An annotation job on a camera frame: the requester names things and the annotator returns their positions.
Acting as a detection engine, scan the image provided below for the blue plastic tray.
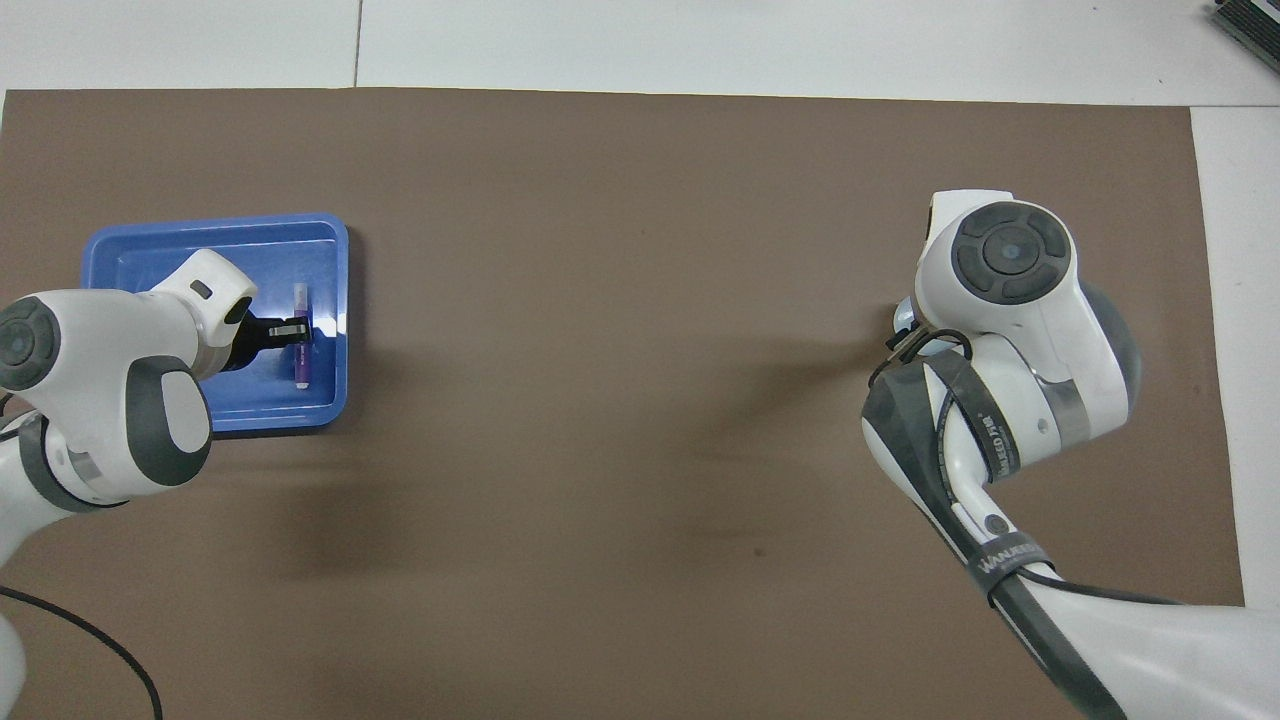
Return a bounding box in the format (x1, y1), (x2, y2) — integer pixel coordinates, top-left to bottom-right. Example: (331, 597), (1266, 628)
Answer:
(80, 212), (351, 433)

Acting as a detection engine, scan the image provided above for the dark ribbed box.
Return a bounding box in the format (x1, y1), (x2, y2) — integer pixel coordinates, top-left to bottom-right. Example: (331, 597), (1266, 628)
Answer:
(1210, 0), (1280, 73)

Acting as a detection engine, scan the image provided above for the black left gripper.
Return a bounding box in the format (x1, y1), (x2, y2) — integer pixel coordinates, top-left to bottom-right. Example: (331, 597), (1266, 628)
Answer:
(220, 312), (314, 373)

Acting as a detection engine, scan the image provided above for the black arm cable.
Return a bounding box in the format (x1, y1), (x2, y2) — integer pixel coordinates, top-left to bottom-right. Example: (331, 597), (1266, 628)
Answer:
(868, 325), (1186, 606)
(0, 585), (166, 720)

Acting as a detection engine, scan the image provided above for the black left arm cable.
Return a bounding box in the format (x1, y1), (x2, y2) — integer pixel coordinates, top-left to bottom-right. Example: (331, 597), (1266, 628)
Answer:
(0, 585), (166, 720)

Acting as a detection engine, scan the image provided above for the grey right elbow strap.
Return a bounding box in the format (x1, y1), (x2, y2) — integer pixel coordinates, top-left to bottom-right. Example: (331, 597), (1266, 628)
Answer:
(935, 350), (1023, 481)

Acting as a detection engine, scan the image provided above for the purple marker pen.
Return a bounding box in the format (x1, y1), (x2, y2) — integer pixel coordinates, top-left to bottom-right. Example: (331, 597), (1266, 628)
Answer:
(293, 283), (312, 389)

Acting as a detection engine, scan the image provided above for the black right arm strap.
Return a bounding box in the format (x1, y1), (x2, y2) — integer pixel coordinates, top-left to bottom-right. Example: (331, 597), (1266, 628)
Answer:
(975, 540), (1053, 603)

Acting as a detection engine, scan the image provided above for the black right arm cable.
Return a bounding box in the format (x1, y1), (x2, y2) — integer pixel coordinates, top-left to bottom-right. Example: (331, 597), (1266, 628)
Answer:
(868, 325), (1186, 606)

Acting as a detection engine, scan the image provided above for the brown table mat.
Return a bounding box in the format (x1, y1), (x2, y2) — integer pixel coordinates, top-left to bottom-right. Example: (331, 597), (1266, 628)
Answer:
(0, 88), (1246, 720)

